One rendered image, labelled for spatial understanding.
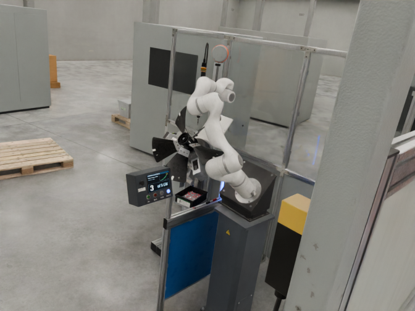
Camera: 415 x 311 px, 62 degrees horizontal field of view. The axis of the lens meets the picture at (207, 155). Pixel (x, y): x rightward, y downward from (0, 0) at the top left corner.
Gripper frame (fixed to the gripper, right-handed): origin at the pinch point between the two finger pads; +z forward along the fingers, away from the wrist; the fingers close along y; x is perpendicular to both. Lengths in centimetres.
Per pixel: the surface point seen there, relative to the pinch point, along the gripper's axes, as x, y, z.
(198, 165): -62, -1, -7
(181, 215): -80, -42, -38
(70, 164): -159, 4, 253
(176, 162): -61, -15, 5
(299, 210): 28, -155, -176
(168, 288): -143, -47, -36
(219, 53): 23, 56, 39
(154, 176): -43, -70, -40
